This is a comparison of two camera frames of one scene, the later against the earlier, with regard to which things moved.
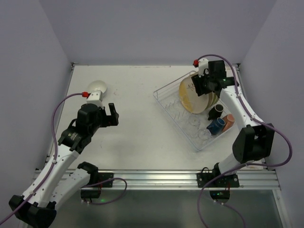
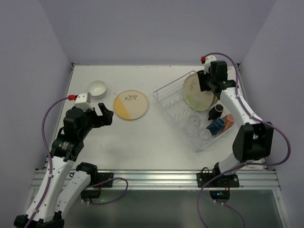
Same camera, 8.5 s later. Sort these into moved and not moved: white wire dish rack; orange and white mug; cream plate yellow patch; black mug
Moved: cream plate yellow patch
Not moved: orange and white mug; white wire dish rack; black mug
